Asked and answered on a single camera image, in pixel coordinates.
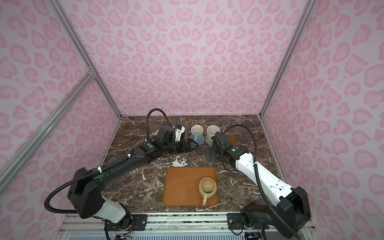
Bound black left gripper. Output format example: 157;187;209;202
163;137;200;155

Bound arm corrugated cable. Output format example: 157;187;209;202
223;124;304;240
43;107;172;214

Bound aluminium diagonal frame bar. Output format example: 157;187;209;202
1;71;95;193

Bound aluminium frame corner post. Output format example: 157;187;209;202
47;0;123;120
259;0;319;119

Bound orange wooden tray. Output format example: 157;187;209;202
162;167;219;207

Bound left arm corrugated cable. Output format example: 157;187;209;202
43;107;172;214

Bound aluminium frame corner post right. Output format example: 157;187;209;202
259;0;319;119

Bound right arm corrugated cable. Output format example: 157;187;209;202
223;124;304;240

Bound dark wooden round coaster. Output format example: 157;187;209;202
226;134;238;148

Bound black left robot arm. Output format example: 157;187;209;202
68;125;199;230

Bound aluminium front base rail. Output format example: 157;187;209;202
56;212;284;240

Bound blue-grey woven round coaster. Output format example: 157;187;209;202
190;135;205;145

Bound beige ceramic mug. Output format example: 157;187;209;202
199;178;218;206

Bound white speckled ceramic mug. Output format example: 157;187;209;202
206;125;221;146

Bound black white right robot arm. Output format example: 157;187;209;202
211;132;311;239

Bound aluminium frame corner post left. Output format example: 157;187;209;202
47;0;123;120

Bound light blue ceramic mug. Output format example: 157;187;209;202
191;125;204;135

